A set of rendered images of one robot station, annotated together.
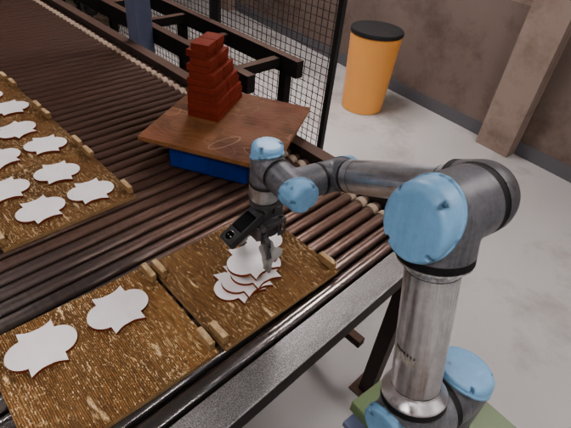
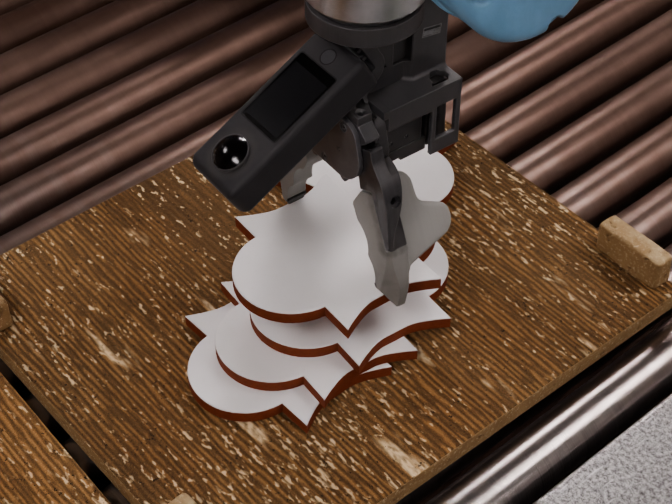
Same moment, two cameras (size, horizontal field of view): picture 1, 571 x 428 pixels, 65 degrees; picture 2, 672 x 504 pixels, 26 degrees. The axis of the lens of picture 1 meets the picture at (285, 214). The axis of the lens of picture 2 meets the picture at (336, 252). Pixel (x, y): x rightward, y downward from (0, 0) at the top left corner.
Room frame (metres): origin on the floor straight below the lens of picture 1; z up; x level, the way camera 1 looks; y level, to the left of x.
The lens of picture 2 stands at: (0.16, -0.02, 1.70)
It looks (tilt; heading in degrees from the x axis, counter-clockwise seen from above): 45 degrees down; 8
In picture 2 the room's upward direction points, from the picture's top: straight up
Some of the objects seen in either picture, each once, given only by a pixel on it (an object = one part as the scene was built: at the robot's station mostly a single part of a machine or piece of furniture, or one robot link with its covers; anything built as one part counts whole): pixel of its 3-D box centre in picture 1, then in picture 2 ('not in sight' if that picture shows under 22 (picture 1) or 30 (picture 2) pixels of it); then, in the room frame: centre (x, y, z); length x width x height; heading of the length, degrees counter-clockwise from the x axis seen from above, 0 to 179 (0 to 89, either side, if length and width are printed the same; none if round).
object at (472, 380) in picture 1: (454, 386); not in sight; (0.50, -0.37, 1.07); 0.13 x 0.12 x 0.14; 128
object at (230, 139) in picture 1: (230, 122); not in sight; (1.54, 0.25, 1.03); 0.50 x 0.50 x 0.02; 77
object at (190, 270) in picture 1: (245, 269); (312, 293); (0.88, 0.09, 0.93); 0.41 x 0.35 x 0.02; 138
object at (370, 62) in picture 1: (369, 69); not in sight; (4.06, -0.60, 0.36); 0.47 x 0.46 x 0.73; 130
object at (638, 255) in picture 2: (327, 260); (633, 251); (0.94, -0.14, 0.95); 0.06 x 0.02 x 0.03; 48
